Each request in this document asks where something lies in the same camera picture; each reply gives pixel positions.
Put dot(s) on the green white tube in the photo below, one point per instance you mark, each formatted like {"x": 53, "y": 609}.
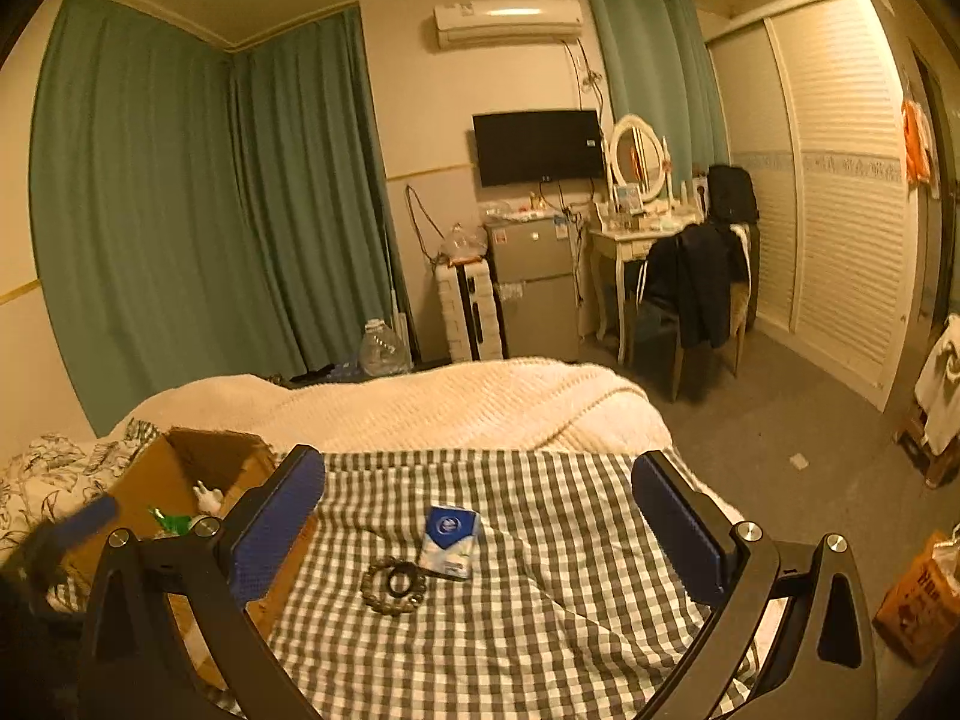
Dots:
{"x": 176, "y": 521}

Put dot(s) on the leaf print bedsheet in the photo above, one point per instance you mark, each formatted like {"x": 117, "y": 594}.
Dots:
{"x": 45, "y": 480}

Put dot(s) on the cream knitted blanket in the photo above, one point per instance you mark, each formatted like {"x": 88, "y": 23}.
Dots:
{"x": 450, "y": 405}

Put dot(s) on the white air conditioner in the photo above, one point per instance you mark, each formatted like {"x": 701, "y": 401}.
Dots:
{"x": 510, "y": 26}

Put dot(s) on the white oval mirror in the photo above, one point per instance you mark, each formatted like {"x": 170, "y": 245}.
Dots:
{"x": 645, "y": 154}

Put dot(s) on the blue white pack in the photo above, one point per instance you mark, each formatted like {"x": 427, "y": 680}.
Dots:
{"x": 450, "y": 532}

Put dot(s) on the white dressing table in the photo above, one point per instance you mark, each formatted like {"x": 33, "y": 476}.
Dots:
{"x": 622, "y": 244}

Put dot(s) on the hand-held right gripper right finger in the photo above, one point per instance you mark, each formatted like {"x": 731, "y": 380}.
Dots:
{"x": 675, "y": 532}

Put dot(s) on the white louvred wardrobe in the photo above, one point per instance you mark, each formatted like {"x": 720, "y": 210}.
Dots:
{"x": 832, "y": 202}

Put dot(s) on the black wall television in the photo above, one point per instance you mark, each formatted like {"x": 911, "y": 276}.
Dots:
{"x": 536, "y": 146}

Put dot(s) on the clear plastic bag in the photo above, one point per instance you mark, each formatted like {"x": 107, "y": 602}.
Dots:
{"x": 465, "y": 244}

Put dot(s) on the white ribbed suitcase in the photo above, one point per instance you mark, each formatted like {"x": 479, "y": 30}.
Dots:
{"x": 457, "y": 315}

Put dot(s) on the large clear water jug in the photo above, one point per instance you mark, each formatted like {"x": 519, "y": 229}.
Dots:
{"x": 384, "y": 351}

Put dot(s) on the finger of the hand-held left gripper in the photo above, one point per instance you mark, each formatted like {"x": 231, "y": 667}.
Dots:
{"x": 86, "y": 521}

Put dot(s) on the orange cloth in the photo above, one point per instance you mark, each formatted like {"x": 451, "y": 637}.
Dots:
{"x": 919, "y": 142}

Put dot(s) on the white clothes pile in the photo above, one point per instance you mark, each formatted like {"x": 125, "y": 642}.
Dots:
{"x": 941, "y": 390}

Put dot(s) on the narrow green curtain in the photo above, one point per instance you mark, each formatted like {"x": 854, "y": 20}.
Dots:
{"x": 652, "y": 52}

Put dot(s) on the brown cardboard box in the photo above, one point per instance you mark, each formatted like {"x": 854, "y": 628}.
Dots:
{"x": 150, "y": 480}

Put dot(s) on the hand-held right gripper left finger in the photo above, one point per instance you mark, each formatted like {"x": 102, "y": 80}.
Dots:
{"x": 277, "y": 525}

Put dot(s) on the grey small fridge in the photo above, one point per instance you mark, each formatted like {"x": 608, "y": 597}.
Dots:
{"x": 532, "y": 285}

